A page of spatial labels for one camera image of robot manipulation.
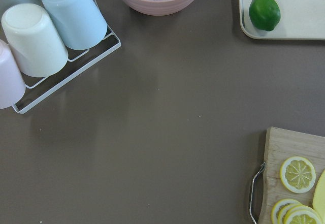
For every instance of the yellow plastic knife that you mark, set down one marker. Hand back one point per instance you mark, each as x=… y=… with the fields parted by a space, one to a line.
x=318 y=199

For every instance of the cream rabbit tray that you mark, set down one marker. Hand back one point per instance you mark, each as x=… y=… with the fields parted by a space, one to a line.
x=300 y=20

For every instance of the pink cup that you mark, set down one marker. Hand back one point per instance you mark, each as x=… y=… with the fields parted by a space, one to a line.
x=12 y=84

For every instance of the light blue cup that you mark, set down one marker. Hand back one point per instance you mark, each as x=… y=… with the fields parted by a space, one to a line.
x=79 y=23

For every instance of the cream white cup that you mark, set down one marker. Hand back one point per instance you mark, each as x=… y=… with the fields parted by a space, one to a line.
x=34 y=40

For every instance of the wooden cutting board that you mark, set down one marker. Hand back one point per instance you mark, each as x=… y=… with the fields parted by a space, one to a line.
x=280 y=145

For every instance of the lemon slice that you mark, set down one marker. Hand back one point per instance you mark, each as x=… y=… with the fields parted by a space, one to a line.
x=292 y=211
x=297 y=174

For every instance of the lemon slice lower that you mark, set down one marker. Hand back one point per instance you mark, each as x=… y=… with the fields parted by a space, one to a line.
x=292 y=211

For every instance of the green lime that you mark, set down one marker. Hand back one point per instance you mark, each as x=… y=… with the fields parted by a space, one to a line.
x=264 y=14

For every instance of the pink ribbed bowl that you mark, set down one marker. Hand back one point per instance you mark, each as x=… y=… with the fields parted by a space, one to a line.
x=158 y=8

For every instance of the lemon slice upper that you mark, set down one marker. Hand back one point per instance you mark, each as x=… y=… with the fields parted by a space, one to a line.
x=297 y=174

